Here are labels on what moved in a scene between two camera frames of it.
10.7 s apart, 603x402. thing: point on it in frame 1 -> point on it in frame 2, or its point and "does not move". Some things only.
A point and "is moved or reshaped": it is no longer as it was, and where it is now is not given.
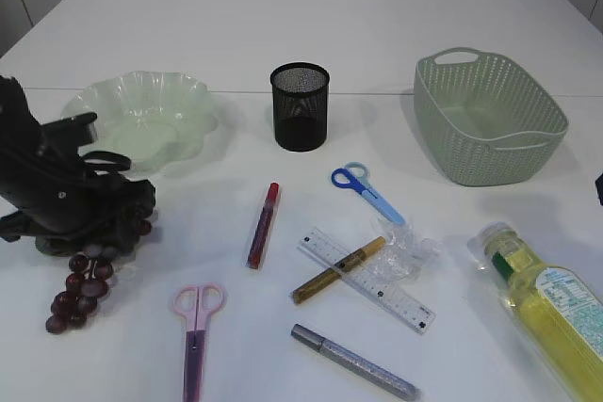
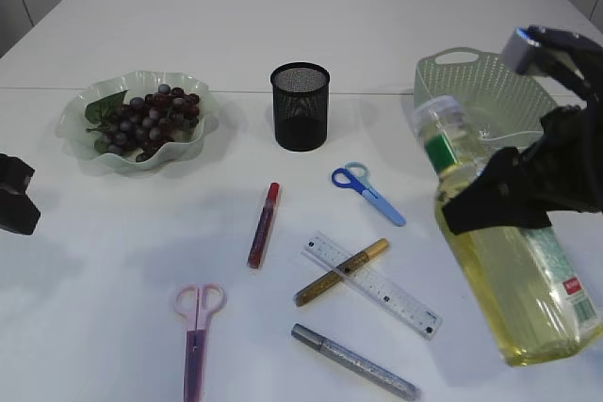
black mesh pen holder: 300,95 does not move
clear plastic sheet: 404,252 -> 484,133
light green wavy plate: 152,118 does not move
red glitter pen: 269,204 does not move
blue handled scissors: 353,175 does not move
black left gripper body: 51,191 -> 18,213
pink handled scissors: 197,303 does not move
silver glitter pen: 356,362 does not move
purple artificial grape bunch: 92,271 -> 138,125
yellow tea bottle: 560,314 is moved or reshaped
